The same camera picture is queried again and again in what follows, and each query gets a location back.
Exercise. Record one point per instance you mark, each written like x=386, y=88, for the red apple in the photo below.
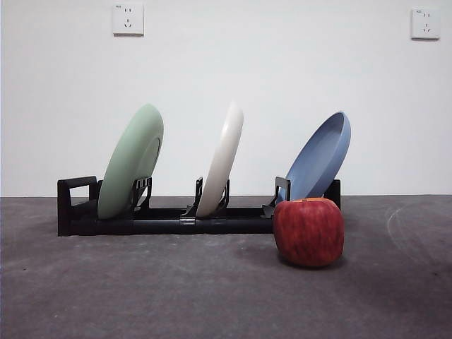
x=309, y=233

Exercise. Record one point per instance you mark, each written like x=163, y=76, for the green plate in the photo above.
x=121, y=166

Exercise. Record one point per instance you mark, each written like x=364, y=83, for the white plate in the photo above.
x=222, y=159

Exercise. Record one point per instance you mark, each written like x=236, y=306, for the black plate rack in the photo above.
x=159, y=224

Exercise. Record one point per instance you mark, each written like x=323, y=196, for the blue plate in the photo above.
x=318, y=162

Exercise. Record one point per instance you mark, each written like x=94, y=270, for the white wall socket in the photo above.
x=128, y=19
x=425, y=24

